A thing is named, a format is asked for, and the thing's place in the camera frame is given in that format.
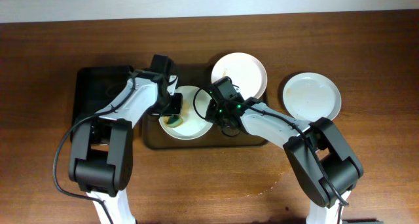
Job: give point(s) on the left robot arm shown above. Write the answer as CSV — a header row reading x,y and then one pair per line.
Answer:
x,y
101,158

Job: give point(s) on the white plate bottom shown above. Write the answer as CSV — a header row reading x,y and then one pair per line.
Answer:
x,y
192,126

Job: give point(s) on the white plate top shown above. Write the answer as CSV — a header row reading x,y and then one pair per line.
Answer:
x,y
245,71

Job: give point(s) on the green yellow sponge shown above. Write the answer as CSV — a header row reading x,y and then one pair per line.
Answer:
x,y
173,121

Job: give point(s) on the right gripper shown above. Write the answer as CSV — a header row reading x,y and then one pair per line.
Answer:
x,y
211,113

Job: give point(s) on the black rectangular tray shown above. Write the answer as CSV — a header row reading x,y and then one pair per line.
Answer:
x,y
97,87

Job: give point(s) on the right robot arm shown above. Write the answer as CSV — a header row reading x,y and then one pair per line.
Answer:
x,y
325,166

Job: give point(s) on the brown serving tray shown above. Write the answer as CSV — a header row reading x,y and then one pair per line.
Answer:
x,y
154,137

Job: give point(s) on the white plate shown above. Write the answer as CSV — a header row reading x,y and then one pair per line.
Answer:
x,y
311,96
192,126
245,71

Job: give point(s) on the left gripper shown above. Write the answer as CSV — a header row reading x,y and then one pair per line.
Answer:
x,y
178,107

